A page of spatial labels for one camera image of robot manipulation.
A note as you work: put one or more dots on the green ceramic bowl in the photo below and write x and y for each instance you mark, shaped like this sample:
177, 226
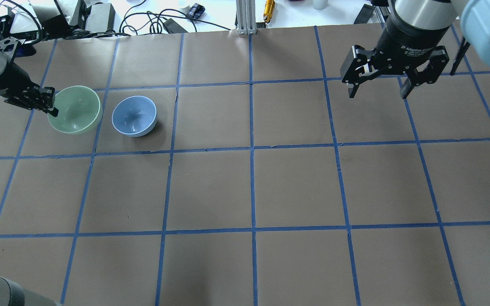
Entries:
79, 110

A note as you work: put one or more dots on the aluminium frame post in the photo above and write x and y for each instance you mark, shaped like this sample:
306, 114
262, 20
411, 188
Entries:
246, 17

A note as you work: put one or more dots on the black power adapter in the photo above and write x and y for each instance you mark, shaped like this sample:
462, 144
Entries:
172, 27

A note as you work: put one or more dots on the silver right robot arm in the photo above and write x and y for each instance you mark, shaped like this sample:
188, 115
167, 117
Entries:
474, 17

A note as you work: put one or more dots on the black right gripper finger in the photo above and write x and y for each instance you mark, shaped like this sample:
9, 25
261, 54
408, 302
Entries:
415, 78
357, 68

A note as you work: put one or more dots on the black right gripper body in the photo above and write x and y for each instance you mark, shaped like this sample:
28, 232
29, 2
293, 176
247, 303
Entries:
409, 39

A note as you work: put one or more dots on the yellow cylindrical tool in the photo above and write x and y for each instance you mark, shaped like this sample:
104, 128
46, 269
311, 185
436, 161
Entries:
268, 10

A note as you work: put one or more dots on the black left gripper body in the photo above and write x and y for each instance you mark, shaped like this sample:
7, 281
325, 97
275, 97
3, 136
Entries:
12, 78

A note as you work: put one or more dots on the black smartphone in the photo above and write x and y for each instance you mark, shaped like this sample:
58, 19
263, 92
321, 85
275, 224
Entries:
364, 14

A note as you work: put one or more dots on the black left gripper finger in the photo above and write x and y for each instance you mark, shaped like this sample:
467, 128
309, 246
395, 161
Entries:
45, 93
44, 106

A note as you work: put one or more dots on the blue ceramic bowl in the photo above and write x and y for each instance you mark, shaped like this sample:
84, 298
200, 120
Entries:
135, 116

